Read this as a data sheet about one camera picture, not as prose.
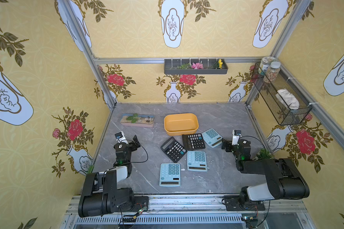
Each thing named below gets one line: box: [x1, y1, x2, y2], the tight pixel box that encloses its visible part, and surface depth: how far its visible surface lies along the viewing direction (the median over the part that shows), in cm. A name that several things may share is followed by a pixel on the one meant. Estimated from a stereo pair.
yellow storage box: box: [163, 113, 200, 136], surface depth 108 cm
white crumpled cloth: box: [275, 88, 300, 110], surface depth 71 cm
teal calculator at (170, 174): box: [159, 162, 182, 187], surface depth 84 cm
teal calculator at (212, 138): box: [201, 127, 223, 148], surface depth 100 cm
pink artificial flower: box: [191, 62, 204, 70], surface depth 89 cm
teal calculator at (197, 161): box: [186, 150, 208, 172], surface depth 90 cm
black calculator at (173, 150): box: [160, 136, 188, 163], surface depth 94 cm
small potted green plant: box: [255, 148, 275, 159], surface depth 85 cm
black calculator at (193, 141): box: [182, 133, 206, 151], surface depth 97 cm
